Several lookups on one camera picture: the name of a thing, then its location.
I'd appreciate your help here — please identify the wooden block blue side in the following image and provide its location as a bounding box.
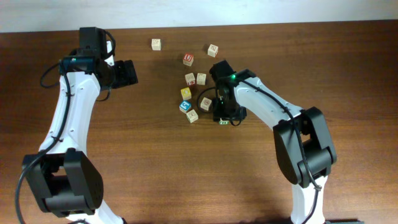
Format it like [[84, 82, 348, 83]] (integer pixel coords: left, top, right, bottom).
[[200, 97, 212, 111]]

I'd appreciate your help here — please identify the wooden block ice cream picture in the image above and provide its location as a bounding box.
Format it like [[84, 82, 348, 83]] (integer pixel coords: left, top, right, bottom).
[[186, 110, 198, 123]]

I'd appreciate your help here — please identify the blue number 5 block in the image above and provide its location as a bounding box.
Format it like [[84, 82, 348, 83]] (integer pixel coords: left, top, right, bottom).
[[179, 100, 192, 114]]

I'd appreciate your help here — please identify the wooden block green side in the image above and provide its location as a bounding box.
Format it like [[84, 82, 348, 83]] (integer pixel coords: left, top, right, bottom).
[[219, 118, 229, 125]]

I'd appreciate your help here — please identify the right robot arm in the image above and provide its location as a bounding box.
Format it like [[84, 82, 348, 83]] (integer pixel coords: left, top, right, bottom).
[[210, 60, 337, 223]]

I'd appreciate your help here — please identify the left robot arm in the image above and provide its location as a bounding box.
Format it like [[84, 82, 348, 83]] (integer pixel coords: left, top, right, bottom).
[[14, 27, 138, 223]]

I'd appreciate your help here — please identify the plain wooden cup block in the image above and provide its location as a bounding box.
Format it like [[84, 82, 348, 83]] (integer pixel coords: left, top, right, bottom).
[[197, 73, 206, 85]]

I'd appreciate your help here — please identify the yellow wooden block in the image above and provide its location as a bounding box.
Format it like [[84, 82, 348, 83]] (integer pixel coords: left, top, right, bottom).
[[180, 87, 192, 100]]

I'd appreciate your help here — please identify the plain wooden block far left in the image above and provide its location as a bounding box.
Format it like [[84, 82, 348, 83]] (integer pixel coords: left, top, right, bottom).
[[151, 39, 162, 51]]

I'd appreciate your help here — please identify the wooden block red side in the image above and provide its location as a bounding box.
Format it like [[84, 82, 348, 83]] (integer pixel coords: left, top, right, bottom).
[[185, 73, 196, 86]]

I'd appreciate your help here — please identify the plain wooden block far right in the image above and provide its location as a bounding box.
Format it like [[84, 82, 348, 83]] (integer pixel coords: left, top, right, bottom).
[[207, 44, 218, 57]]

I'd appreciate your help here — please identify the red U wooden block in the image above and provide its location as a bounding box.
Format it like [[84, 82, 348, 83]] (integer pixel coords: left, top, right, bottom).
[[182, 53, 194, 67]]

